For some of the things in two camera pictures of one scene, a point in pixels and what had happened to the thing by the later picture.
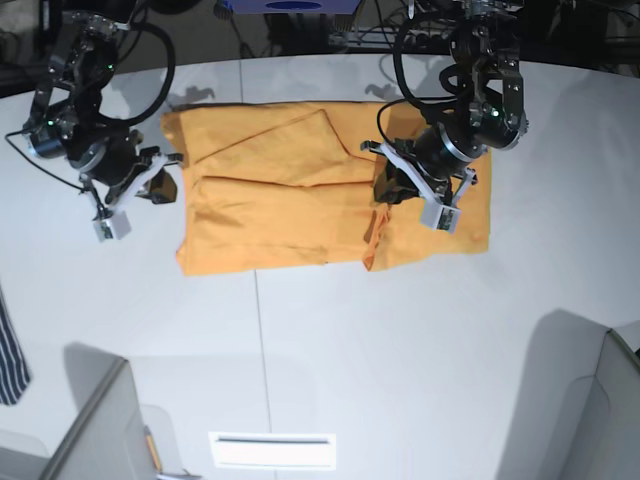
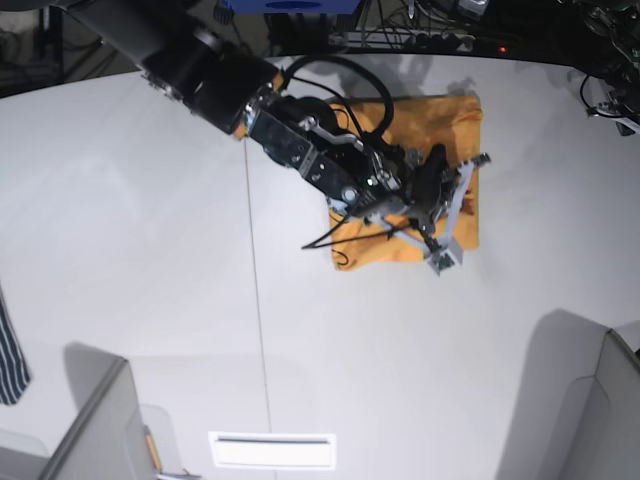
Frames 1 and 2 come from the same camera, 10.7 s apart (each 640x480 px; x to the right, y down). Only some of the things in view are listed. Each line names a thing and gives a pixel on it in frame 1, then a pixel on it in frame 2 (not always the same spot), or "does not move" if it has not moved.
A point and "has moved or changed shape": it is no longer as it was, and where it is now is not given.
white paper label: x=273 y=450 does not move
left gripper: x=131 y=169 to x=426 y=188
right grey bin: x=578 y=413 does not move
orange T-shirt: x=291 y=185 has moved or changed shape
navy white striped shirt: x=14 y=371 does not move
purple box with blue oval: x=295 y=6 does not move
